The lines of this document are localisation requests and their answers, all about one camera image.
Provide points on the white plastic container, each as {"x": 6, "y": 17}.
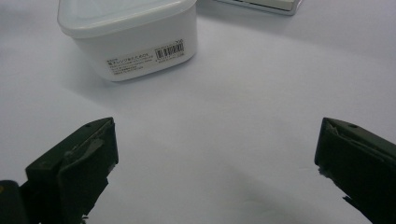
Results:
{"x": 130, "y": 34}

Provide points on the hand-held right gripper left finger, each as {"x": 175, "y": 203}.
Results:
{"x": 77, "y": 168}

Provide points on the silver flat device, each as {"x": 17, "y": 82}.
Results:
{"x": 264, "y": 4}

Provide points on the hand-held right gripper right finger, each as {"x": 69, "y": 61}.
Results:
{"x": 364, "y": 165}

